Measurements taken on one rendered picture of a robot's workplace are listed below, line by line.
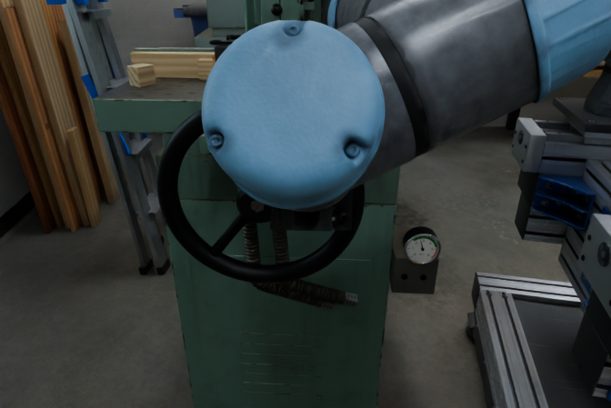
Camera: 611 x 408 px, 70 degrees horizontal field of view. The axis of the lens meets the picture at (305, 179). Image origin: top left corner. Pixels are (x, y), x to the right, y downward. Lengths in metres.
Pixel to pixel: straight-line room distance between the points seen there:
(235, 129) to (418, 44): 0.09
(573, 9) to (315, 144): 0.13
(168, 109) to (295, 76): 0.63
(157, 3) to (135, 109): 2.55
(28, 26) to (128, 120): 1.34
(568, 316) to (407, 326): 0.49
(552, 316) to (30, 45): 2.09
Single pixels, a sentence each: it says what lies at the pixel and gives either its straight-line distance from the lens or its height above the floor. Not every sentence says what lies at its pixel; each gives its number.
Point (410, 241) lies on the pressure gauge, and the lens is 0.79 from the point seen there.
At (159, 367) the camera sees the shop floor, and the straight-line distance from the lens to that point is 1.54.
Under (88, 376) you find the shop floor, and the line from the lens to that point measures 1.59.
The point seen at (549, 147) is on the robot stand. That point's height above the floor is 0.75.
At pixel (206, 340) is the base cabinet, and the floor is 0.36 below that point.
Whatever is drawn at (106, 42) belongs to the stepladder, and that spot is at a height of 0.88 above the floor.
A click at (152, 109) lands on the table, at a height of 0.88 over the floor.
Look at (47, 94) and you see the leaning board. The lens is 2.16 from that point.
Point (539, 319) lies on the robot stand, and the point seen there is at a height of 0.21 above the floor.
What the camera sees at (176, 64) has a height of 0.93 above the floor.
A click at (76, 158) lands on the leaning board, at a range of 2.20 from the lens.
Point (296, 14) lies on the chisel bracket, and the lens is 0.84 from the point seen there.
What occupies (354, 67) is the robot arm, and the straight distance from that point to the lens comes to 0.17.
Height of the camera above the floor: 1.09
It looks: 25 degrees down
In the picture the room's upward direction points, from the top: straight up
